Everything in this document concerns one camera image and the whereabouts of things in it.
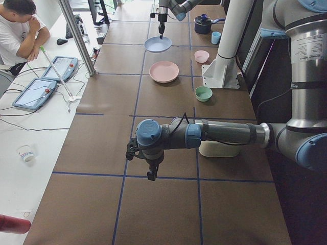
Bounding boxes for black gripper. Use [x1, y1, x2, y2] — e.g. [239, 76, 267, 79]
[158, 14, 168, 39]
[146, 155, 164, 181]

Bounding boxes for blue plate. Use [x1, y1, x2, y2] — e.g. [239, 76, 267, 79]
[144, 36, 172, 53]

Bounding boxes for pink plate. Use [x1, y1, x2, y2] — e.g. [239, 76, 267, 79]
[149, 61, 179, 83]

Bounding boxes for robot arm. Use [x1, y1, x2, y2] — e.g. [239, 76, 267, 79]
[126, 1, 326, 181]
[158, 0, 202, 39]

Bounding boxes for dark blue saucepan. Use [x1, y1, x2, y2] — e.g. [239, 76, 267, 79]
[194, 14, 225, 34]

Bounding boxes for pink bowl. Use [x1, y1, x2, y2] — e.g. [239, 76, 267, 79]
[194, 50, 209, 63]

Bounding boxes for light blue cup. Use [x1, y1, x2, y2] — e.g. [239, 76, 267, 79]
[211, 31, 221, 45]

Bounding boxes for white toaster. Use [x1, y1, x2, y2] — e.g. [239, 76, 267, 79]
[199, 141, 241, 158]

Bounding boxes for green bowl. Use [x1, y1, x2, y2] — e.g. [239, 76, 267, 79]
[195, 86, 213, 102]

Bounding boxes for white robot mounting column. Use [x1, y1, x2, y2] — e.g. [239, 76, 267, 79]
[202, 0, 254, 89]

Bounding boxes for black keyboard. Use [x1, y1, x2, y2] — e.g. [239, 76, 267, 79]
[65, 15, 83, 39]

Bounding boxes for far teach pendant tablet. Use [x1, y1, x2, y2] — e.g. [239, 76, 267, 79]
[41, 56, 78, 83]

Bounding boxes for teach pendant tablet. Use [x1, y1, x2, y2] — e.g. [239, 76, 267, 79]
[41, 56, 78, 83]
[12, 78, 57, 110]

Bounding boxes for black computer mouse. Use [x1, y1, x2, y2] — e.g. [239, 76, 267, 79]
[56, 38, 68, 45]

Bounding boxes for green tipped white stick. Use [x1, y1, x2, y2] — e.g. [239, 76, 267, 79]
[40, 46, 81, 103]

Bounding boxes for paper cup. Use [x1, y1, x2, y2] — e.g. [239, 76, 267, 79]
[16, 145, 35, 162]

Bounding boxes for near teach pendant tablet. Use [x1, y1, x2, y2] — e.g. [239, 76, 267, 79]
[12, 78, 57, 110]

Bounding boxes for seated man white shirt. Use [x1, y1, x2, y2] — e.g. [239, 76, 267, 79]
[1, 0, 50, 76]

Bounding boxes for red cylinder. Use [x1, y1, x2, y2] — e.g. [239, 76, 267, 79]
[1, 214, 31, 234]

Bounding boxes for aluminium frame post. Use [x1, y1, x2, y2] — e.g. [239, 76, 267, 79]
[58, 0, 96, 77]

